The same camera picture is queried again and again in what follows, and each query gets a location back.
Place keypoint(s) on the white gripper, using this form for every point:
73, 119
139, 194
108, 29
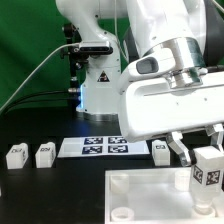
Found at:
150, 108

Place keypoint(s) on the white square tabletop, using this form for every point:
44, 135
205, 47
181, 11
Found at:
154, 196

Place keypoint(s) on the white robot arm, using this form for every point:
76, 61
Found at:
154, 65

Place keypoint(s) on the white sheet with tags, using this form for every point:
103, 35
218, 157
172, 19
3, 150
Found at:
100, 146

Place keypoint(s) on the grey camera on stand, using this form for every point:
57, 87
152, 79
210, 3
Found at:
97, 47

